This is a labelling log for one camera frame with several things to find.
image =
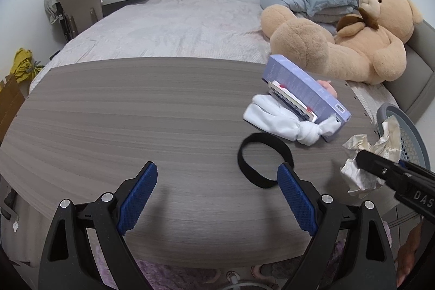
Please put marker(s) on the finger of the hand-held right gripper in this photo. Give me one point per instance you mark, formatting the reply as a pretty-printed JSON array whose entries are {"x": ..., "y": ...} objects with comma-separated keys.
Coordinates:
[
  {"x": 377, "y": 166},
  {"x": 418, "y": 169}
]

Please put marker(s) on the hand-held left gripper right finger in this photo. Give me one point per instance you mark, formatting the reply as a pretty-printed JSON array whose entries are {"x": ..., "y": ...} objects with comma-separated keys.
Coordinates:
[{"x": 295, "y": 198}]

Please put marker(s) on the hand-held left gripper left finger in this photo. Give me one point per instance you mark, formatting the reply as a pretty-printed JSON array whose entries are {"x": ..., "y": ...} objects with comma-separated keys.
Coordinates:
[{"x": 139, "y": 198}]

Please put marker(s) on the white paper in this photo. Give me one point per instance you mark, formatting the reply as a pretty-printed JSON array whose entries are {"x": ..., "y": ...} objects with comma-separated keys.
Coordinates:
[{"x": 360, "y": 171}]

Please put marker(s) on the grey plastic basket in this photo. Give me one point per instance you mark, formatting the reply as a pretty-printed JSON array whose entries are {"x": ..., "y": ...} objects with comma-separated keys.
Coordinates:
[{"x": 413, "y": 140}]

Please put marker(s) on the person's right forearm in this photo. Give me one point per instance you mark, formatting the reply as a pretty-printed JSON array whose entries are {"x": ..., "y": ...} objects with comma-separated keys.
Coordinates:
[{"x": 411, "y": 252}]

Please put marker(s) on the black elastic band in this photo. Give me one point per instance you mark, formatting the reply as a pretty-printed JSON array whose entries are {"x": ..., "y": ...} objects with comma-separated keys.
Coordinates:
[{"x": 243, "y": 167}]

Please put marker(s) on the pink slipper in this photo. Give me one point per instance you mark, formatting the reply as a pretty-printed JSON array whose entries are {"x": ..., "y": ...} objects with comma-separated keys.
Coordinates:
[{"x": 261, "y": 271}]

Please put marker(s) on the white knotted cloth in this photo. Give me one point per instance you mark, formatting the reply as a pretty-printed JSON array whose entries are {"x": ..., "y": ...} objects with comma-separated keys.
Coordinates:
[{"x": 268, "y": 116}]

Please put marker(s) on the purple fluffy rug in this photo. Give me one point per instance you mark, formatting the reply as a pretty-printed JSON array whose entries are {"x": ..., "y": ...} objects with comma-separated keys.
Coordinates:
[{"x": 176, "y": 276}]

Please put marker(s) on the grey upholstered headboard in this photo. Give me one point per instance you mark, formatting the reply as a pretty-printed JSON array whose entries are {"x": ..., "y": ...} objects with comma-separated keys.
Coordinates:
[{"x": 418, "y": 82}]

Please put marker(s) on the pink pig toy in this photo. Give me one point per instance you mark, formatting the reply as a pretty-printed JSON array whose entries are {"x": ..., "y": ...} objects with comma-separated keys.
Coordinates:
[{"x": 329, "y": 89}]

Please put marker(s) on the purple cardboard box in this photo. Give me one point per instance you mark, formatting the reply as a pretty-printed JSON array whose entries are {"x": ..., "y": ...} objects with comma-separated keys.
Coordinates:
[{"x": 306, "y": 86}]

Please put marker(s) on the large beige teddy bear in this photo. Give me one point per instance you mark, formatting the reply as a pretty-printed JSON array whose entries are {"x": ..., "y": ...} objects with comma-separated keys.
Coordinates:
[{"x": 367, "y": 48}]

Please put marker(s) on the white cabinet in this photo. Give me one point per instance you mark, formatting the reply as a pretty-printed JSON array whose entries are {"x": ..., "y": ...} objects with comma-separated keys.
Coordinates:
[{"x": 17, "y": 242}]

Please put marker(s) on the plain grey pillow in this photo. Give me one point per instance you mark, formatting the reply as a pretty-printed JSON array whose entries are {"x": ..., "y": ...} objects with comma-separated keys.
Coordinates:
[{"x": 334, "y": 16}]

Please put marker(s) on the brown cardboard box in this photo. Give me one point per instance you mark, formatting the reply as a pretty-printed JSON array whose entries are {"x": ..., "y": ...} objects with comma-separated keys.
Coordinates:
[{"x": 10, "y": 106}]

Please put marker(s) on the bed with grey sheet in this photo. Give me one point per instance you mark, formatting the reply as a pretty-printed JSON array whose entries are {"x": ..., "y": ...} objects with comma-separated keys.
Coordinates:
[{"x": 170, "y": 28}]

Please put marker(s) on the yellow bag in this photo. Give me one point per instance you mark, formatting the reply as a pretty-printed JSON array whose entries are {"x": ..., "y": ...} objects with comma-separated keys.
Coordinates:
[{"x": 22, "y": 64}]

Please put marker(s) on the grey chair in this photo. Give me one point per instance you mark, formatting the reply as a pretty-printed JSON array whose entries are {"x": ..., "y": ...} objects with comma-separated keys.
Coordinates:
[{"x": 81, "y": 3}]

